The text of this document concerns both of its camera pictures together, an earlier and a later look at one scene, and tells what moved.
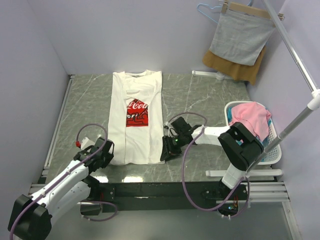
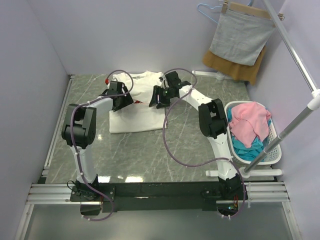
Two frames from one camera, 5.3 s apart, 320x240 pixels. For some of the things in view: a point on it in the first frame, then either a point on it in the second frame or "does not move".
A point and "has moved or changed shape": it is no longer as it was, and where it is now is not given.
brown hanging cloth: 243,72 does not move
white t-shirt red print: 136,119 has moved or changed shape
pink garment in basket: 254,116 does not move
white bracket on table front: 253,173 does not move
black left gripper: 109,156 → 127,101
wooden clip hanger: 260,12 does not move
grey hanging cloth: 239,36 does not move
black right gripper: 168,152 → 156,91
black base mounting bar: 199,194 does not move
